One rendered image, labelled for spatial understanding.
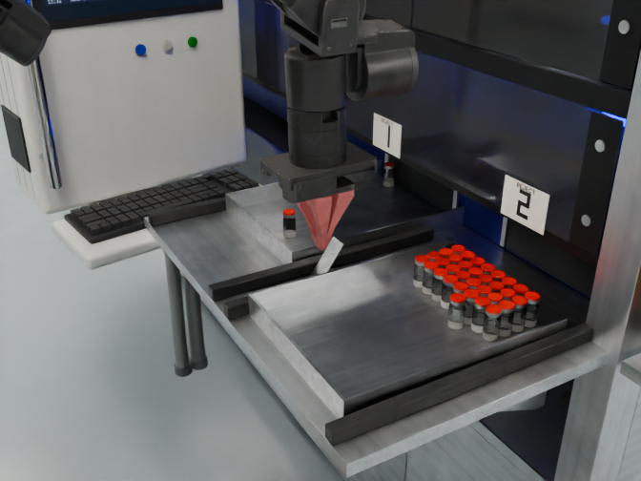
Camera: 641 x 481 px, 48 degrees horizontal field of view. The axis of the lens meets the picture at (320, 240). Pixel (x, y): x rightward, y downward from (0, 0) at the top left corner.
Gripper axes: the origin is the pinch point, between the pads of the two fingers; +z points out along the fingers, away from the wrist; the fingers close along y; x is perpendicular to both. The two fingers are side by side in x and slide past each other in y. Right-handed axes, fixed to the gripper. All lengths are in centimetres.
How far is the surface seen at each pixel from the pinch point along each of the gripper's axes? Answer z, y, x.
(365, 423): 19.7, 1.1, -7.3
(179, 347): 80, 9, 101
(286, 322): 20.9, 3.1, 16.6
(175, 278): 59, 11, 102
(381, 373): 21.1, 8.3, 0.8
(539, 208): 7.4, 36.8, 5.5
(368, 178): 21, 40, 55
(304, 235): 21.0, 17.5, 39.1
